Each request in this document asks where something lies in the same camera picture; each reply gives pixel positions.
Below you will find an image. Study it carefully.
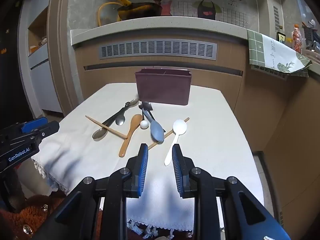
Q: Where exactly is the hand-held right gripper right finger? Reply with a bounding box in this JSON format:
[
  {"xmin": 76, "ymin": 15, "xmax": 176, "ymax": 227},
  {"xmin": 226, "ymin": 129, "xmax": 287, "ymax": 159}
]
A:
[{"xmin": 172, "ymin": 144, "xmax": 292, "ymax": 240}]

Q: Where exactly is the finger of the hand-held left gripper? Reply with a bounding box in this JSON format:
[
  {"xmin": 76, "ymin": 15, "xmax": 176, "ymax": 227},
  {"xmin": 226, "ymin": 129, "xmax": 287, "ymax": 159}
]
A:
[
  {"xmin": 21, "ymin": 116, "xmax": 49, "ymax": 134},
  {"xmin": 37, "ymin": 120, "xmax": 60, "ymax": 141}
]

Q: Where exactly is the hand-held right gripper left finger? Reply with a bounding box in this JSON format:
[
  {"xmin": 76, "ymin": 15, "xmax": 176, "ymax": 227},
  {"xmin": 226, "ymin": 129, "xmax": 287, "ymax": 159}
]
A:
[{"xmin": 31, "ymin": 143, "xmax": 149, "ymax": 240}]

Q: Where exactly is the wooden chopstick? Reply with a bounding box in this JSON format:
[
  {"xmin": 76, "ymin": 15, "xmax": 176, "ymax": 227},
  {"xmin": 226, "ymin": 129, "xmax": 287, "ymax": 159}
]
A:
[
  {"xmin": 85, "ymin": 115, "xmax": 128, "ymax": 140},
  {"xmin": 147, "ymin": 117, "xmax": 190, "ymax": 151}
]

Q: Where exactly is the grey-blue plastic spoon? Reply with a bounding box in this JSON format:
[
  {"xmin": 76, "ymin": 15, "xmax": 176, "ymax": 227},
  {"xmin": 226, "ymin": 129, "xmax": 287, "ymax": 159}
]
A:
[{"xmin": 142, "ymin": 107, "xmax": 165, "ymax": 144}]

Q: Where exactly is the white plastic spoon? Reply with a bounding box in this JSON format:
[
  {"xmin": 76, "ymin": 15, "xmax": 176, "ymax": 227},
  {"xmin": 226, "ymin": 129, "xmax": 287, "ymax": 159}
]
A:
[{"xmin": 164, "ymin": 119, "xmax": 188, "ymax": 166}]

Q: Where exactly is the large metal spoon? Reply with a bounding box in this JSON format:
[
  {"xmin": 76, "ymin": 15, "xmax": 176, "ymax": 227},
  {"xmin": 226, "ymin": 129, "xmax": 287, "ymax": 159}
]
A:
[{"xmin": 92, "ymin": 102, "xmax": 132, "ymax": 140}]

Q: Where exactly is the wooden spoon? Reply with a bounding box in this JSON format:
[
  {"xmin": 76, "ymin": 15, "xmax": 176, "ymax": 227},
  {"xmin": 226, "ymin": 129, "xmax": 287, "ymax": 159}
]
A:
[{"xmin": 119, "ymin": 114, "xmax": 143, "ymax": 158}]

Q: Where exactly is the maroon plastic utensil container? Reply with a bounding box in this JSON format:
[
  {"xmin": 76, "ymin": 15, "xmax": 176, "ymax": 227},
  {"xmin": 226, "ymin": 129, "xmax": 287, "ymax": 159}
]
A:
[{"xmin": 135, "ymin": 68, "xmax": 192, "ymax": 106}]

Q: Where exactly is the white cabinet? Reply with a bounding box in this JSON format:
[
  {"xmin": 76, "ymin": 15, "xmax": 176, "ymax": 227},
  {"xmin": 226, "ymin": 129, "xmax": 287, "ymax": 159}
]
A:
[{"xmin": 27, "ymin": 5, "xmax": 63, "ymax": 113}]

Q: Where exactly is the brown plush cloth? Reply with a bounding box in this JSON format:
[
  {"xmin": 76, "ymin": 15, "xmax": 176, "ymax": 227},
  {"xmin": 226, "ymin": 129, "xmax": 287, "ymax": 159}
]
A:
[{"xmin": 0, "ymin": 192, "xmax": 105, "ymax": 240}]

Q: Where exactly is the brown wooden kitchen cabinet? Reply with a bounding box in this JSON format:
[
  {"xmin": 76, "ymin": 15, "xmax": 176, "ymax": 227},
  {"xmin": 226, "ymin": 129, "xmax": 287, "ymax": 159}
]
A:
[{"xmin": 72, "ymin": 35, "xmax": 320, "ymax": 230}]

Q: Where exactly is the long grey vent grille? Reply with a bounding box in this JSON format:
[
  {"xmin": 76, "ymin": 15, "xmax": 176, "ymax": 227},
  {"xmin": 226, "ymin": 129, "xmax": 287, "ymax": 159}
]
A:
[{"xmin": 100, "ymin": 39, "xmax": 218, "ymax": 61}]

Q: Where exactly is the yellow-rimmed glass lid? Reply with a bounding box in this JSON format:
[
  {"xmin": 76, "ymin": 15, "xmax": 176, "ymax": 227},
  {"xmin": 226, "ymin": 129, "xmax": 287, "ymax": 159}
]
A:
[{"xmin": 98, "ymin": 2, "xmax": 126, "ymax": 27}]

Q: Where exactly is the grey vent grille under towel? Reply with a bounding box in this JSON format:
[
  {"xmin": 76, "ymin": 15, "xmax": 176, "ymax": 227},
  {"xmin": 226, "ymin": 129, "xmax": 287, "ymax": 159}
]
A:
[{"xmin": 250, "ymin": 64, "xmax": 288, "ymax": 80}]

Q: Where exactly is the grey stone countertop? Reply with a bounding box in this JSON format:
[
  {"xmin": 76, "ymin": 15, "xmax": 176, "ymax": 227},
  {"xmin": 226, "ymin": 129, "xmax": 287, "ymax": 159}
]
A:
[{"xmin": 71, "ymin": 16, "xmax": 251, "ymax": 47}]

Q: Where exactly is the green checked towel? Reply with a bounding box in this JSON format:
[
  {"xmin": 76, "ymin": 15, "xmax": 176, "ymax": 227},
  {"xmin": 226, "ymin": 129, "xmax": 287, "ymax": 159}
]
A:
[{"xmin": 247, "ymin": 29, "xmax": 313, "ymax": 78}]

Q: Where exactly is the small framed sign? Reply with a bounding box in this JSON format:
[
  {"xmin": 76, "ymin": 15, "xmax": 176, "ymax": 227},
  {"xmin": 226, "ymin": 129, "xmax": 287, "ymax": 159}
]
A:
[{"xmin": 276, "ymin": 32, "xmax": 287, "ymax": 46}]

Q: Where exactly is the orange bottle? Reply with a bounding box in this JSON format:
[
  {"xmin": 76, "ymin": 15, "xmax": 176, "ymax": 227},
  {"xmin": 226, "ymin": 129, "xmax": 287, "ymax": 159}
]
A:
[{"xmin": 292, "ymin": 24, "xmax": 303, "ymax": 54}]

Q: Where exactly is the beige door frame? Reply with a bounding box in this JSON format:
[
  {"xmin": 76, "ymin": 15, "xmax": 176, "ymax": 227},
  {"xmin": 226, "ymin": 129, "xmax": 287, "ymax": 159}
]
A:
[{"xmin": 47, "ymin": 0, "xmax": 84, "ymax": 117}]

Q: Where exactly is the dark pan with yellow handle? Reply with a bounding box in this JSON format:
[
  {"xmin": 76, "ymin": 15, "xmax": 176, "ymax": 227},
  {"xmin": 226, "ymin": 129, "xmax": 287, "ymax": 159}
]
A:
[{"xmin": 107, "ymin": 0, "xmax": 163, "ymax": 21}]

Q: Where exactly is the cartoon wall poster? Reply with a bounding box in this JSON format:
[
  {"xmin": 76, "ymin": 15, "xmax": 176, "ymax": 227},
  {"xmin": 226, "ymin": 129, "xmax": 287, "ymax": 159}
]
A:
[{"xmin": 130, "ymin": 0, "xmax": 251, "ymax": 27}]

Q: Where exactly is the small grey wall vent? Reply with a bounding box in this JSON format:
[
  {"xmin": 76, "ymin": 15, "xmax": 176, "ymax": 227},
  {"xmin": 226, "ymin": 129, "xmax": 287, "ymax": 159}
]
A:
[{"xmin": 272, "ymin": 5, "xmax": 279, "ymax": 31}]

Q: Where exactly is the black wire basket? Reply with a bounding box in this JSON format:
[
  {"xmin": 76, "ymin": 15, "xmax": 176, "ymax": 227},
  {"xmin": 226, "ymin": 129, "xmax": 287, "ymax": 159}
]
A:
[{"xmin": 301, "ymin": 21, "xmax": 320, "ymax": 53}]

